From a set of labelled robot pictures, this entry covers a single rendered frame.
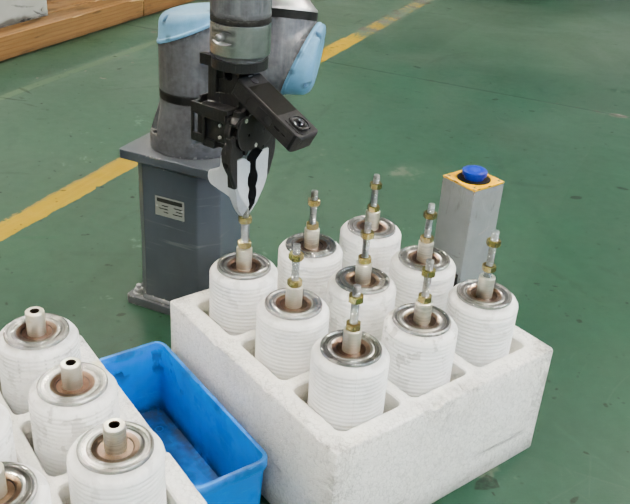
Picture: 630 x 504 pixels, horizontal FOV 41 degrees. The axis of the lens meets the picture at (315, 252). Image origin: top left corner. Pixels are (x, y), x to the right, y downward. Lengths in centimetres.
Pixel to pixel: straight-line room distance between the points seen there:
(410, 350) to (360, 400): 10
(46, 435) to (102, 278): 73
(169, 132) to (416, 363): 59
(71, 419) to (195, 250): 58
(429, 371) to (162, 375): 41
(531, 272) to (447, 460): 71
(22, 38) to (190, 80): 178
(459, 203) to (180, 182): 46
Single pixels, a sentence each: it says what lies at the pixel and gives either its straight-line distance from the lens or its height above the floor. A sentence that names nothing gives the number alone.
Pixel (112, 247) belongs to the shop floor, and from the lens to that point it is 176.
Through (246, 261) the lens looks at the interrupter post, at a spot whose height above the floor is 26.
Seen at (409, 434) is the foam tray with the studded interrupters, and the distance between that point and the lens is 106.
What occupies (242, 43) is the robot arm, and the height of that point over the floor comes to 57.
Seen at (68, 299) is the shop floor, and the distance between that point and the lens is 160.
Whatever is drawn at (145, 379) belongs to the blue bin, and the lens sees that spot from 128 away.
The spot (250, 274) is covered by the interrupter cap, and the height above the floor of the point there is 25.
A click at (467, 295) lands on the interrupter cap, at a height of 25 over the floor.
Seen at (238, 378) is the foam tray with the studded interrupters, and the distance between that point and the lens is 112.
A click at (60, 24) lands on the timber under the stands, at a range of 324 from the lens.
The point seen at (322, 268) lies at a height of 24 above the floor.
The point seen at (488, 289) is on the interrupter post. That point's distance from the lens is 115.
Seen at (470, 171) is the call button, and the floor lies 33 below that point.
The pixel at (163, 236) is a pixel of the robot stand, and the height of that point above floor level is 15.
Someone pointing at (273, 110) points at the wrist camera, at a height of 50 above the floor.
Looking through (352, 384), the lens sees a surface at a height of 23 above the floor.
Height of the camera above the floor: 83
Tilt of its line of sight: 28 degrees down
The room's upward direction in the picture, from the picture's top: 4 degrees clockwise
